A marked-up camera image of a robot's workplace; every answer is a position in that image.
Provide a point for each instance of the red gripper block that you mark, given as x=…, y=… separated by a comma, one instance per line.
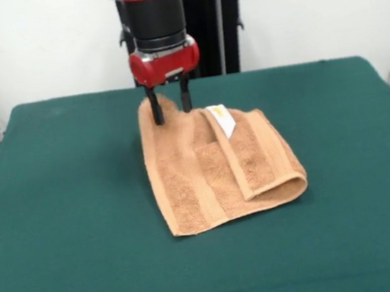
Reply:
x=165, y=66

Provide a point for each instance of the orange-brown terry towel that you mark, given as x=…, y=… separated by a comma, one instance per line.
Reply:
x=220, y=171

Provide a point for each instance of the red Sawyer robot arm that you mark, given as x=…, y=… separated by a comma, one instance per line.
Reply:
x=155, y=17

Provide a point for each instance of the dark green table cloth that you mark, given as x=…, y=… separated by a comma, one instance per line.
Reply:
x=64, y=226

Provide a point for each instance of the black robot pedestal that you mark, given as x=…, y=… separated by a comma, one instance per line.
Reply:
x=207, y=24

